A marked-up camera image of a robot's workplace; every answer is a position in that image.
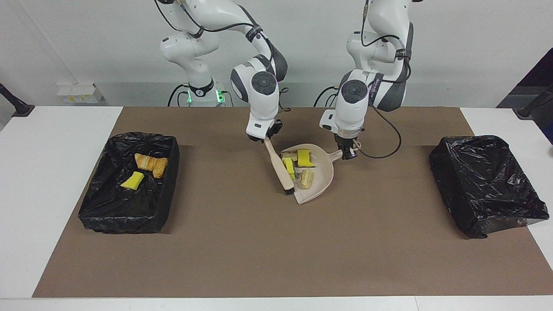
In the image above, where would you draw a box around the brown table mat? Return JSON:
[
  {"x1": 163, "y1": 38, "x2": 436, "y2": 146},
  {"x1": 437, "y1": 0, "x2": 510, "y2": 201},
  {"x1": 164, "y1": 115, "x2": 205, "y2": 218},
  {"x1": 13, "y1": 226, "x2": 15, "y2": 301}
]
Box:
[{"x1": 32, "y1": 107, "x2": 553, "y2": 298}]

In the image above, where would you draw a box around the black right base cable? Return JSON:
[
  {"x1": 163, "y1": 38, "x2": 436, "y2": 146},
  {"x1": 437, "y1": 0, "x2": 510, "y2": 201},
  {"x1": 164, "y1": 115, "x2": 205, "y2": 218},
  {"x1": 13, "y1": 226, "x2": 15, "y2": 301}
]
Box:
[{"x1": 168, "y1": 84, "x2": 191, "y2": 107}]

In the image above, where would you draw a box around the brown bread roll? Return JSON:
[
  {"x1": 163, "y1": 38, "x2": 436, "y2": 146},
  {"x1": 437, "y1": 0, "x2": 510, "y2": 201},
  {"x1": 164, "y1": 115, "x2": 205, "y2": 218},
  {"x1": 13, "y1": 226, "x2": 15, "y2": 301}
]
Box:
[{"x1": 152, "y1": 158, "x2": 169, "y2": 179}]

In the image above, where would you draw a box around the black clamp stand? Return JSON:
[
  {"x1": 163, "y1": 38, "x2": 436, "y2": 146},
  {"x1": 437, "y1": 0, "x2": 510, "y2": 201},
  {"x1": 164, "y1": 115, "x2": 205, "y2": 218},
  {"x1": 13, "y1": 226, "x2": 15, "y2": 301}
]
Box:
[
  {"x1": 0, "y1": 83, "x2": 35, "y2": 118},
  {"x1": 514, "y1": 84, "x2": 553, "y2": 121}
]

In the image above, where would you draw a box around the black left base cable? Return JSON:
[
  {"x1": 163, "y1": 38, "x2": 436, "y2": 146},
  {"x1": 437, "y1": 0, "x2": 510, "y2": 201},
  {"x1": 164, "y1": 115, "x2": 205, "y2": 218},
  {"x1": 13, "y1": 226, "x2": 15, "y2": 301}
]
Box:
[{"x1": 313, "y1": 86, "x2": 342, "y2": 107}]

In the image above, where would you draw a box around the white wall socket box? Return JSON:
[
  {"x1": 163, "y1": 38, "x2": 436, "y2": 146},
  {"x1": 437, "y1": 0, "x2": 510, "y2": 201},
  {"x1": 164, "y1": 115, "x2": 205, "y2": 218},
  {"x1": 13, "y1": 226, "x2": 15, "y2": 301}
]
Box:
[{"x1": 57, "y1": 83, "x2": 104, "y2": 104}]

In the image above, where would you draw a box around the large striped croissant piece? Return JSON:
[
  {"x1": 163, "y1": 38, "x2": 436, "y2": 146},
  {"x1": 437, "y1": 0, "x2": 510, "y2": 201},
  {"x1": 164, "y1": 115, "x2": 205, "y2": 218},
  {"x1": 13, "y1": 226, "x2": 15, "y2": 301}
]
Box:
[{"x1": 134, "y1": 153, "x2": 158, "y2": 171}]

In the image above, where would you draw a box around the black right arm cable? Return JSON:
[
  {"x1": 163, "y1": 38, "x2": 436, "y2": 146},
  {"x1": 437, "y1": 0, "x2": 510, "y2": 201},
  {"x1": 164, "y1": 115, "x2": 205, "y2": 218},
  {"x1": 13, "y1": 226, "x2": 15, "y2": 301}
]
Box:
[{"x1": 153, "y1": 0, "x2": 291, "y2": 114}]

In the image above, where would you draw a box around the jagged yellow sponge piece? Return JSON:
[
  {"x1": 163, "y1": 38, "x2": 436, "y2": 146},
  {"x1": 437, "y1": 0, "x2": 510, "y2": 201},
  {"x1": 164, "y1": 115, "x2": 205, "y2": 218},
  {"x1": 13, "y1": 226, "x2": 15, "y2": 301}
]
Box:
[{"x1": 282, "y1": 158, "x2": 297, "y2": 181}]

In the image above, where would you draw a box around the beige hand brush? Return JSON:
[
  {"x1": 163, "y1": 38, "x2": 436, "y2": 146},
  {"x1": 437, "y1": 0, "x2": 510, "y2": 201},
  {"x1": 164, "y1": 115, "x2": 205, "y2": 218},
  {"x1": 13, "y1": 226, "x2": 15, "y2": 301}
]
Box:
[{"x1": 264, "y1": 137, "x2": 296, "y2": 195}]

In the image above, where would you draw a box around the wedge yellow sponge piece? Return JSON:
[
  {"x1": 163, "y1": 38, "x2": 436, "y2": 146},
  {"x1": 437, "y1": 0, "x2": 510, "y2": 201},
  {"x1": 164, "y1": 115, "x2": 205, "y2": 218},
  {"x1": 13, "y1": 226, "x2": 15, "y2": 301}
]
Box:
[{"x1": 120, "y1": 171, "x2": 145, "y2": 190}]

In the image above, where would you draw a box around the bin lined with black bag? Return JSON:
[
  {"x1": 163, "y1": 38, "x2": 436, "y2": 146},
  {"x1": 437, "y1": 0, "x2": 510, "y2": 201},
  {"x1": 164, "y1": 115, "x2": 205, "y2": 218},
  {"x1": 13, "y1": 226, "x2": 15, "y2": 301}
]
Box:
[
  {"x1": 78, "y1": 132, "x2": 180, "y2": 235},
  {"x1": 429, "y1": 135, "x2": 550, "y2": 239}
]

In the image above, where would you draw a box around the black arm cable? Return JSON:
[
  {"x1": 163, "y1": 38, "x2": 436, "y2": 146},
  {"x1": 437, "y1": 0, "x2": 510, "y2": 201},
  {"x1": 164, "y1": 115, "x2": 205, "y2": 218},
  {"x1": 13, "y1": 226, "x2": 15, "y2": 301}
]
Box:
[
  {"x1": 356, "y1": 0, "x2": 413, "y2": 159},
  {"x1": 153, "y1": 0, "x2": 291, "y2": 114}
]

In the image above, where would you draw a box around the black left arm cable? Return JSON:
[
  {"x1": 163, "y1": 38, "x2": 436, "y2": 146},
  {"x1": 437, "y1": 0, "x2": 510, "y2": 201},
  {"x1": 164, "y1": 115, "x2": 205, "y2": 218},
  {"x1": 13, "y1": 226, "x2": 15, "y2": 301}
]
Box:
[{"x1": 356, "y1": 0, "x2": 413, "y2": 159}]

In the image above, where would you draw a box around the black base cable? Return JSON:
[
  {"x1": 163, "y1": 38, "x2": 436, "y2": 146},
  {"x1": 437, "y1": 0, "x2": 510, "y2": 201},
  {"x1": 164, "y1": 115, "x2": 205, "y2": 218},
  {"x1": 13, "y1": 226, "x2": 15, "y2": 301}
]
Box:
[
  {"x1": 313, "y1": 86, "x2": 342, "y2": 107},
  {"x1": 168, "y1": 84, "x2": 191, "y2": 107}
]

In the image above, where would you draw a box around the dark background panel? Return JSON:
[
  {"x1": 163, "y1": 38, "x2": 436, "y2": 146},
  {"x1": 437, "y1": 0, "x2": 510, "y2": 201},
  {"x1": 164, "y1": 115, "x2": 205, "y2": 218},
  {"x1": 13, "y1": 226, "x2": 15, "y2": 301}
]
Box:
[{"x1": 497, "y1": 52, "x2": 553, "y2": 145}]

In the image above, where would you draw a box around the beige plastic dustpan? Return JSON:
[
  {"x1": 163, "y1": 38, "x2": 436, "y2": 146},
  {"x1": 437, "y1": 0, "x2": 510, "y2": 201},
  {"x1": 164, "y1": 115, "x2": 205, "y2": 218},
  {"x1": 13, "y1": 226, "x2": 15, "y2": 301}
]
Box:
[{"x1": 280, "y1": 144, "x2": 347, "y2": 205}]

